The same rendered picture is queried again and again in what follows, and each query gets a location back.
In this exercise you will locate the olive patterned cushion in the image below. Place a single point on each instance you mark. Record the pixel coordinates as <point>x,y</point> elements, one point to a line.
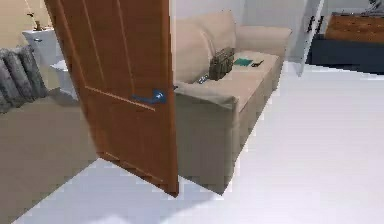
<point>221,63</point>

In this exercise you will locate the green flat book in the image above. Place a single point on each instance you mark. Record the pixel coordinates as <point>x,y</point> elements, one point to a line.
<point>243,62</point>

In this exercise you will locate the white toilet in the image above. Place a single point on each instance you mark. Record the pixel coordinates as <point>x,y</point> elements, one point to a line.
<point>50,53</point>

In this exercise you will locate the beige sofa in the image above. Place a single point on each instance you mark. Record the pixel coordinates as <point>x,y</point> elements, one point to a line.
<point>213,110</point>

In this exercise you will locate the small grey remote control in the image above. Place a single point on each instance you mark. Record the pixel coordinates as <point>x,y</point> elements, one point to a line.
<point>202,79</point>

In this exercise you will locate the black remote control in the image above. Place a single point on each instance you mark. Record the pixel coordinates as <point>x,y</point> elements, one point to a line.
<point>257,63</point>

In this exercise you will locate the brown wooden room door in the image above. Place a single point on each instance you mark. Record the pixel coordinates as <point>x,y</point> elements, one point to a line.
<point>126,66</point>

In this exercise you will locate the white room door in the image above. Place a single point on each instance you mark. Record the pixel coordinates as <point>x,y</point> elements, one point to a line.
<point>308,33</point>

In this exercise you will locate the brown wooden chest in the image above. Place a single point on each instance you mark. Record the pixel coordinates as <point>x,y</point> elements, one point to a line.
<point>355,28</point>

